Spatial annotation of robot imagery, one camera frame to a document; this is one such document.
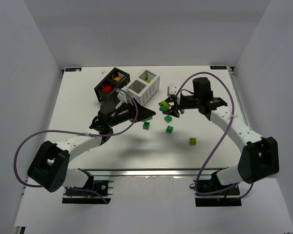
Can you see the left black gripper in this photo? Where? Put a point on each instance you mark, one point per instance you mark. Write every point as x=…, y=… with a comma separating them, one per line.
x=130, y=111

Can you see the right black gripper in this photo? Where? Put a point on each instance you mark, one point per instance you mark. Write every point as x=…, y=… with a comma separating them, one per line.
x=177, y=104

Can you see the green lime lego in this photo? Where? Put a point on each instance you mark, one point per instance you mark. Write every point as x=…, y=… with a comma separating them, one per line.
x=164, y=106

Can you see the orange long lego brick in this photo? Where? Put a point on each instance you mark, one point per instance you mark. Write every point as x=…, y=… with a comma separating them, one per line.
x=117, y=79

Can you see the red curved lego brick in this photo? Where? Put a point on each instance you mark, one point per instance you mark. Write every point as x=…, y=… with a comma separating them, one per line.
x=107, y=88

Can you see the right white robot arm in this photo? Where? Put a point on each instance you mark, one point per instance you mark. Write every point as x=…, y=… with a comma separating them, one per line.
x=259, y=155

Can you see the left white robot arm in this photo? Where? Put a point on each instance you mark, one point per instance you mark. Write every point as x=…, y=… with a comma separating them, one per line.
x=49, y=167

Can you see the green long lego brick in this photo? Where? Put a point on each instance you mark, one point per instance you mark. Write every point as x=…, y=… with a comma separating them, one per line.
x=147, y=119

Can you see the green upturned square lego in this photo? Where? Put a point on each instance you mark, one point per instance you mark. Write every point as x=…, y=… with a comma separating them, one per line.
x=146, y=125

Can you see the green square lego upper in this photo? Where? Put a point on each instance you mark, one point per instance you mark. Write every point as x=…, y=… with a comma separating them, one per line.
x=168, y=118

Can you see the white slotted container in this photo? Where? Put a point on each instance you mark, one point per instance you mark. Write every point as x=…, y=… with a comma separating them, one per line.
x=141, y=90

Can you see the green square lego lower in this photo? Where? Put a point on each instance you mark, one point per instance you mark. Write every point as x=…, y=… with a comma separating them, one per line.
x=169, y=129

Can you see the lime square lego brick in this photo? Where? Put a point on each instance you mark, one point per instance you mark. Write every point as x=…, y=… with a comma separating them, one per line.
x=192, y=141

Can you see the black slotted container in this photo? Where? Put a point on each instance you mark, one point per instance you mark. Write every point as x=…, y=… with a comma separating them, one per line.
x=108, y=79

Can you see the right blue corner label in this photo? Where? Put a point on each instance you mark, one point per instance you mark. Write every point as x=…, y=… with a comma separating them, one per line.
x=218, y=67

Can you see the blue corner label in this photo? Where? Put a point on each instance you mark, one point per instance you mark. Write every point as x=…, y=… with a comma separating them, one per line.
x=218, y=67
x=73, y=69

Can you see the left blue corner label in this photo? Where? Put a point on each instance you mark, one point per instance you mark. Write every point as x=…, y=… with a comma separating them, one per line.
x=73, y=69

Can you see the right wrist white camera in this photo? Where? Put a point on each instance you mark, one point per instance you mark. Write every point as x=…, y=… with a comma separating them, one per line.
x=172, y=90

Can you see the wrist white camera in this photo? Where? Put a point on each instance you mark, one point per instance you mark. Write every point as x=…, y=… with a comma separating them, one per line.
x=172, y=90
x=123, y=95

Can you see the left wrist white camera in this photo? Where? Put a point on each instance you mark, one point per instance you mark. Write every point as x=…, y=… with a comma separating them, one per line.
x=123, y=95

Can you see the aluminium table front rail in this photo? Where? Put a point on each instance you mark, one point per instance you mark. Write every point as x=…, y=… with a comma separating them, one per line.
x=143, y=172

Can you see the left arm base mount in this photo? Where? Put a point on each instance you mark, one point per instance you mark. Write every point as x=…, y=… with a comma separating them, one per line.
x=92, y=190

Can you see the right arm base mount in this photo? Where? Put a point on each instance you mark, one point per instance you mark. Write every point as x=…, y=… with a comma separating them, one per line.
x=208, y=185

